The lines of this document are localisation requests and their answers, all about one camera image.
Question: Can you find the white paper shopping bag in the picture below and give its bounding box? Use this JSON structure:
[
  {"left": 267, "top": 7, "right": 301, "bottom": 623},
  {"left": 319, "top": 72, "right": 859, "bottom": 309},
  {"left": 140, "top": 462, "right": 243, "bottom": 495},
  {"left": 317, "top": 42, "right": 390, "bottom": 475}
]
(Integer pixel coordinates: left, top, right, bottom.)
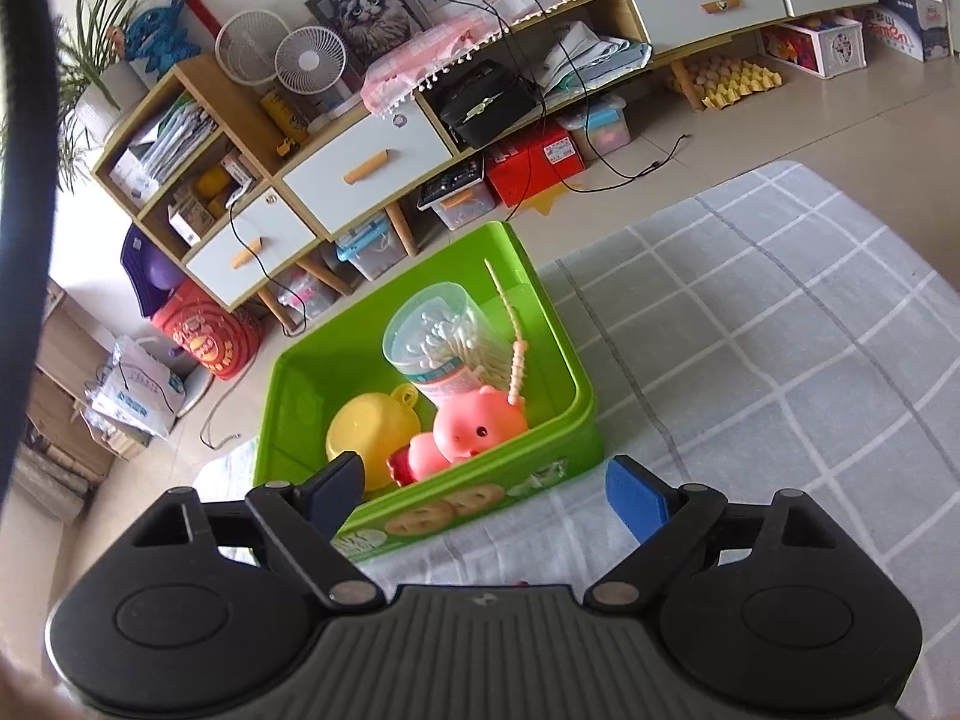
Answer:
[{"left": 91, "top": 337, "right": 185, "bottom": 439}]

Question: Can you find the small white desk fan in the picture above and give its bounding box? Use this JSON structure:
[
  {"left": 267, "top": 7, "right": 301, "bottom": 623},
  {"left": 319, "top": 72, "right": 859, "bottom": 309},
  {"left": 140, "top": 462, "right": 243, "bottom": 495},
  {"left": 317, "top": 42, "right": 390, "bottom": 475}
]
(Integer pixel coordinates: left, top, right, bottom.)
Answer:
[{"left": 275, "top": 26, "right": 347, "bottom": 96}]

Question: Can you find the framed cat picture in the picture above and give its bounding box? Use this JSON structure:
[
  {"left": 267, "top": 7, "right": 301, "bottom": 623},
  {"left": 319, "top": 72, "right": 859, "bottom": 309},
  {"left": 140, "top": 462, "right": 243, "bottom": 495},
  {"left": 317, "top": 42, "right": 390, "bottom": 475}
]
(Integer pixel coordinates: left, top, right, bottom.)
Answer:
[{"left": 306, "top": 0, "right": 433, "bottom": 75}]

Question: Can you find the purple plush toy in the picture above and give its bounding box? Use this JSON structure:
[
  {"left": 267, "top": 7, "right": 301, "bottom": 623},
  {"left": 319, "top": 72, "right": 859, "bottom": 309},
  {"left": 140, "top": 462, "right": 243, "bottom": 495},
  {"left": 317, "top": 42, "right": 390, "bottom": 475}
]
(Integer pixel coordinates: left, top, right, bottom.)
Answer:
[{"left": 121, "top": 224, "right": 185, "bottom": 319}]

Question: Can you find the yellow plastic toy bowl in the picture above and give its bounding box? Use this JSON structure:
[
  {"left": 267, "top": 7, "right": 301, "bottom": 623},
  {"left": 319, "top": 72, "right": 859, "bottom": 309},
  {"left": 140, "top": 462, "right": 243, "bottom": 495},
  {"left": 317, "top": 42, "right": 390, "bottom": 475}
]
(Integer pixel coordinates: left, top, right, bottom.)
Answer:
[{"left": 325, "top": 383, "right": 421, "bottom": 494}]

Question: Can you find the black handbag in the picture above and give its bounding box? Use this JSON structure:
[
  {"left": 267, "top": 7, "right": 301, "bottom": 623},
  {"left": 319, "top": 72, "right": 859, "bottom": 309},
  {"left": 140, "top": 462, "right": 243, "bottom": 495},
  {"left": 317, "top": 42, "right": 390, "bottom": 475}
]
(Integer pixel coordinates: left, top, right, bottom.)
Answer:
[{"left": 438, "top": 60, "right": 539, "bottom": 149}]

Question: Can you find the clear cotton swab jar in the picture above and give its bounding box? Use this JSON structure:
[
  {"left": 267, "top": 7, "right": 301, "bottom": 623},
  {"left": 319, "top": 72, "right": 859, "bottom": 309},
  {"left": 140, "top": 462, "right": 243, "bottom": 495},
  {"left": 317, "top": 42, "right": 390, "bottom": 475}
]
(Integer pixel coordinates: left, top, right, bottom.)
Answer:
[{"left": 382, "top": 281, "right": 511, "bottom": 406}]

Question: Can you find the red snack bucket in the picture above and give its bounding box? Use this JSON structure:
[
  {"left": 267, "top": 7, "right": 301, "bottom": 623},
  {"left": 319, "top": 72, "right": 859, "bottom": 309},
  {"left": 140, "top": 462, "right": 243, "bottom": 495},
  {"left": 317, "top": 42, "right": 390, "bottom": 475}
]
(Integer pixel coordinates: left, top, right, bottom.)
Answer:
[{"left": 151, "top": 280, "right": 263, "bottom": 380}]

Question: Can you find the green plastic cookie box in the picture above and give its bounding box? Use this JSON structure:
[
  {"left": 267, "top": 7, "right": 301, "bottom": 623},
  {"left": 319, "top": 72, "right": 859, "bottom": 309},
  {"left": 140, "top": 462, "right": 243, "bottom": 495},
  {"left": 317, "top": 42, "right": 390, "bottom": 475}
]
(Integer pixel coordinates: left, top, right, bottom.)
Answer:
[{"left": 252, "top": 219, "right": 607, "bottom": 564}]

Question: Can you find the wooden cabinet with drawers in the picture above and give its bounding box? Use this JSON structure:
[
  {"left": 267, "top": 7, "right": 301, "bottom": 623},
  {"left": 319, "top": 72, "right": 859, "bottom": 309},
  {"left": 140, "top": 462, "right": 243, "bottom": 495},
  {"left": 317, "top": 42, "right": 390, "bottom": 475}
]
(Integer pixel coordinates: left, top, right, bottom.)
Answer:
[{"left": 94, "top": 0, "right": 877, "bottom": 310}]

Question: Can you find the pink lace cloth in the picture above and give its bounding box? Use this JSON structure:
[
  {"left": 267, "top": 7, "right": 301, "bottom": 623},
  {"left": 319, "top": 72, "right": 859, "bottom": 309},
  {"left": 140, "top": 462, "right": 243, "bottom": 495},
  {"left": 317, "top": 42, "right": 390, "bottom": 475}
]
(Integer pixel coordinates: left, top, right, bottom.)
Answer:
[{"left": 361, "top": 0, "right": 584, "bottom": 117}]

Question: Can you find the grey checked table cloth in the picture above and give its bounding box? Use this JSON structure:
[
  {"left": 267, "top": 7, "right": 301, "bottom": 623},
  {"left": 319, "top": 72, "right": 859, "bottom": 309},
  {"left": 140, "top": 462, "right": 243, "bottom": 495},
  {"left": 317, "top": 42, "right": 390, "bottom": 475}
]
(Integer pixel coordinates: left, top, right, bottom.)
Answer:
[{"left": 192, "top": 159, "right": 960, "bottom": 720}]

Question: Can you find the bead string stick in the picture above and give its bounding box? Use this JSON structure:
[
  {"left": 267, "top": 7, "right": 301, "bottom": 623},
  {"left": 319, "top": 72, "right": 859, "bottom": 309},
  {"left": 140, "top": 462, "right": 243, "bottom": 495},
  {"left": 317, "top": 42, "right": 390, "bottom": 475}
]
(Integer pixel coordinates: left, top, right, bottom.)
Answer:
[{"left": 485, "top": 259, "right": 527, "bottom": 408}]

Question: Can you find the pink pig toy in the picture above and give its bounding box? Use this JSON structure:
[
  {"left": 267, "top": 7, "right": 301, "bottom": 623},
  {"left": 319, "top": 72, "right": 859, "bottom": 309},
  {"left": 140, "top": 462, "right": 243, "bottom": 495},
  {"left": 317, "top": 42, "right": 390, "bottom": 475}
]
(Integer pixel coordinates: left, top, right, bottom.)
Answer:
[{"left": 387, "top": 385, "right": 529, "bottom": 486}]

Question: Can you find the large white fan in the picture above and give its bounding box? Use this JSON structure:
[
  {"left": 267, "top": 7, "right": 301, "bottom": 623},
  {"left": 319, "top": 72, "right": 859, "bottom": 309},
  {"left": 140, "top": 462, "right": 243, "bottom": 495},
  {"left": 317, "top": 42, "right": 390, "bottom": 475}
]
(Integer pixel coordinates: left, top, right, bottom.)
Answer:
[{"left": 213, "top": 10, "right": 290, "bottom": 86}]

